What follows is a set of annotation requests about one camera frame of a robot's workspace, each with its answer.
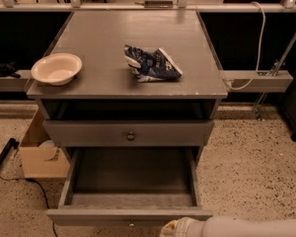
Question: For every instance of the black bar on floor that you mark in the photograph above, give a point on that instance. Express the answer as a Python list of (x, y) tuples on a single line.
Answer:
[(12, 143)]

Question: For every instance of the blue white chip bag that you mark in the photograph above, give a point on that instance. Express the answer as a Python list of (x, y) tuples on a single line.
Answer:
[(151, 66)]

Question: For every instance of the yellow foam covered gripper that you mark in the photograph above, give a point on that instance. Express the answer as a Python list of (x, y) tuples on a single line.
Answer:
[(187, 228)]

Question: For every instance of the cardboard box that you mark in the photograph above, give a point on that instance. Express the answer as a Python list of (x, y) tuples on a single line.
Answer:
[(41, 158)]

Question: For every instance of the grey metal rail frame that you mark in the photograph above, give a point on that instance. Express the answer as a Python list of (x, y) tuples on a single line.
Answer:
[(21, 26)]

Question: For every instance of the white plastic bowl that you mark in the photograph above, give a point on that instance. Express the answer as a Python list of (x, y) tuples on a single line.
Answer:
[(57, 69)]

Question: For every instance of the black object on rail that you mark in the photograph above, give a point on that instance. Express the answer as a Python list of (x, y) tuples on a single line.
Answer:
[(8, 70)]

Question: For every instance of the grey drawer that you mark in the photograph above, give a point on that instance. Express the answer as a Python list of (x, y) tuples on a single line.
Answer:
[(129, 186), (112, 133)]

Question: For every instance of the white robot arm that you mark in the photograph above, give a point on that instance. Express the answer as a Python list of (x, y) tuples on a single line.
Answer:
[(219, 226)]

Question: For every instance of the grey wooden drawer cabinet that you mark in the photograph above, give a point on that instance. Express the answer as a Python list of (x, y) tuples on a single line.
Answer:
[(106, 89)]

